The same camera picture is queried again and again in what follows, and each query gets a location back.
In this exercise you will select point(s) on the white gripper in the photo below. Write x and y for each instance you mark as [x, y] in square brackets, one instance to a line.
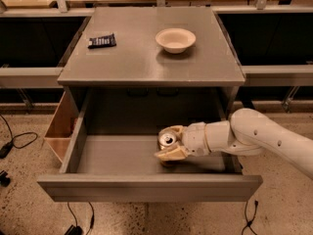
[194, 138]

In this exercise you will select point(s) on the orange soda can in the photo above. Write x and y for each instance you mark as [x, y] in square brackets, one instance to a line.
[166, 141]

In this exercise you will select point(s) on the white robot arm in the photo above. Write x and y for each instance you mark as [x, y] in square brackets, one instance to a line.
[247, 133]

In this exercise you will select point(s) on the open grey top drawer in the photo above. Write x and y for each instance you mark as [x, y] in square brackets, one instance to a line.
[111, 153]

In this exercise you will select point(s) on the grey cabinet counter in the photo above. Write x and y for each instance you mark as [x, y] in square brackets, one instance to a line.
[137, 61]

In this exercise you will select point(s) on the white ceramic bowl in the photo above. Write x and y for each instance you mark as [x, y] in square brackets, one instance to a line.
[175, 40]

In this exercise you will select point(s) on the wooden side box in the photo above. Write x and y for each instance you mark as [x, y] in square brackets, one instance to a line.
[61, 127]

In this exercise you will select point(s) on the black plug floor left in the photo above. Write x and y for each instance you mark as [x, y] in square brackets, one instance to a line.
[4, 179]

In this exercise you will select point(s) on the grey shelf rail right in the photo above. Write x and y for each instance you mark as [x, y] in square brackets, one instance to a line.
[284, 75]

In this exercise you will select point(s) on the grey shelf rail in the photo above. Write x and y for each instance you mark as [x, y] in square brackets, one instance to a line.
[13, 78]
[284, 75]

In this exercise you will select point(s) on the grey shelf rail left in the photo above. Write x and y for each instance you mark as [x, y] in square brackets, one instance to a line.
[13, 78]

